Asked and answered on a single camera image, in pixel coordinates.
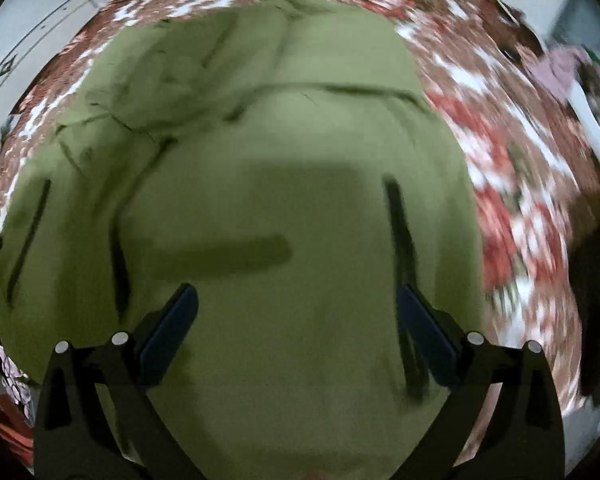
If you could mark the floral blanket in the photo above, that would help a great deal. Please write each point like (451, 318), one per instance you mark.
(505, 185)

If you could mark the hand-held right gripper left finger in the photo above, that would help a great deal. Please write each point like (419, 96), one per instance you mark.
(172, 330)

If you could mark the white wooden headboard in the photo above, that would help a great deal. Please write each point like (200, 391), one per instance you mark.
(30, 50)

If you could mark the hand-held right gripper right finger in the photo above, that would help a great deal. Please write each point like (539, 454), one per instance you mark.
(430, 335)

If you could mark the pink floral cloth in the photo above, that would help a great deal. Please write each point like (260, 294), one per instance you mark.
(15, 380)

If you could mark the green jacket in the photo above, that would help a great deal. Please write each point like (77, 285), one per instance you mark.
(280, 210)

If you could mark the black and blue jacket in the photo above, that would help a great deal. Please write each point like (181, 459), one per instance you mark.
(597, 310)

